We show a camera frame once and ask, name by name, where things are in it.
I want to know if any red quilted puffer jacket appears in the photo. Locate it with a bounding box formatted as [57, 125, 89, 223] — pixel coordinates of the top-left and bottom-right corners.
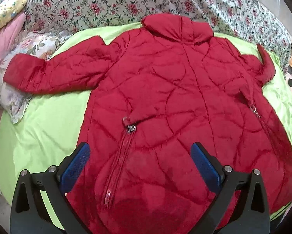
[2, 13, 292, 234]

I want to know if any pink blanket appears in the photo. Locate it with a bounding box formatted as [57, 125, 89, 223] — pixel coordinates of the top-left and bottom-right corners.
[0, 12, 25, 61]

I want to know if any rose floral white quilt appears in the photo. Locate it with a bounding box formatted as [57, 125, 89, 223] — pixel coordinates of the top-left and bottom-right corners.
[25, 0, 292, 72]

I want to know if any pastel floral pillow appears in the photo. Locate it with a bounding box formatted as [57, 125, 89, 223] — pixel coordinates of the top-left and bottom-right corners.
[0, 31, 71, 124]

